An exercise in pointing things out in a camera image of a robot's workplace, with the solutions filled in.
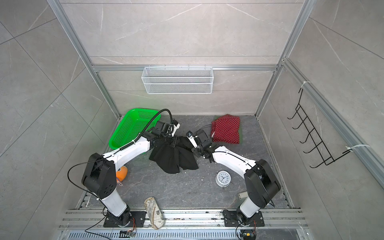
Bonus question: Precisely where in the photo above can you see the black skirt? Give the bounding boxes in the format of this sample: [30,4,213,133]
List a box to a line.
[149,136,199,174]

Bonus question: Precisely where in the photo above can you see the red polka dot skirt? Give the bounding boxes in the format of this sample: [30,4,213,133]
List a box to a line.
[210,113,241,145]

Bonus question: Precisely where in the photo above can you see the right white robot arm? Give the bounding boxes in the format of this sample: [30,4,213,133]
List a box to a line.
[186,130,281,226]

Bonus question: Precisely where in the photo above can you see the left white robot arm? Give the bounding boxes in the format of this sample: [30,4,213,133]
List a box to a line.
[82,119,180,227]

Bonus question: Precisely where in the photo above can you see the green plastic basket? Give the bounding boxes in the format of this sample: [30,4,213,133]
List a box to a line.
[109,109,158,150]

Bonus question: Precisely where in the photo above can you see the white round clock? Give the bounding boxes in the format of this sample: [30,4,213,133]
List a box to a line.
[215,171,232,188]

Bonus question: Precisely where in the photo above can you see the orange plush toy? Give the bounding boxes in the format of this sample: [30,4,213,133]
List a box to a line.
[116,166,128,184]

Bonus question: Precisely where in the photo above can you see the beige small remote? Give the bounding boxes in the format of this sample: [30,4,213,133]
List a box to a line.
[238,192,248,200]

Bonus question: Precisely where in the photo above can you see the patterned beige shoe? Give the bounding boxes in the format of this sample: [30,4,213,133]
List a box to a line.
[144,197,165,230]

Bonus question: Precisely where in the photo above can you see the white wire mesh basket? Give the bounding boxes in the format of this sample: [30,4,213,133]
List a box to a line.
[142,66,214,95]

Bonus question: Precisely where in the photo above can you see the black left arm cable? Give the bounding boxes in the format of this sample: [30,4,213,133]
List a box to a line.
[119,108,174,151]

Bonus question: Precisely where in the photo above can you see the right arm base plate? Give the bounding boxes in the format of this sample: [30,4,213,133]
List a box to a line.
[222,209,265,227]

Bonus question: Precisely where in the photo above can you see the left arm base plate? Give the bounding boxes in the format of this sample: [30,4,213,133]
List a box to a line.
[103,211,147,228]

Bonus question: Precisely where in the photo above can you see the black wall hook rack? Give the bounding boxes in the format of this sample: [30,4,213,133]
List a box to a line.
[287,89,353,169]

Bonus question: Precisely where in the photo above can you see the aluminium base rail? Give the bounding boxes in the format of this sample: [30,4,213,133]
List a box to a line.
[55,208,313,240]

